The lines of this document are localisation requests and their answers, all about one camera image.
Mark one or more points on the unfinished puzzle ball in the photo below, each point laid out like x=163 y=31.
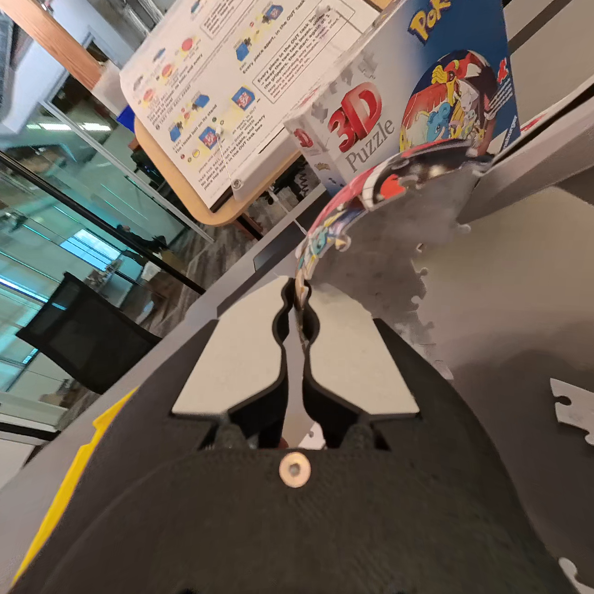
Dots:
x=380 y=250

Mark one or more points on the yellow plastic bin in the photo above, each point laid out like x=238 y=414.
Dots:
x=81 y=464

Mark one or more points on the scattered loose white puzzle pieces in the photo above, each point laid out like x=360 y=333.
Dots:
x=573 y=408

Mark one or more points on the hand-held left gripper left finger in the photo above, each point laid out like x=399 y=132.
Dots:
x=232 y=366

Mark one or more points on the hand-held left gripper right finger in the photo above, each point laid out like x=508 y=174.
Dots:
x=362 y=371

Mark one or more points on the black mesh office chair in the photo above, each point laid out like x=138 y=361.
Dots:
x=93 y=338

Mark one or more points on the brown wooden pillar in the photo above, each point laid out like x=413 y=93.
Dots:
x=51 y=32

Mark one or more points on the blue puzzle box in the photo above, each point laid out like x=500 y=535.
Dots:
x=417 y=69

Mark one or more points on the white instruction sheet holder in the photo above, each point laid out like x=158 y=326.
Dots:
x=209 y=93

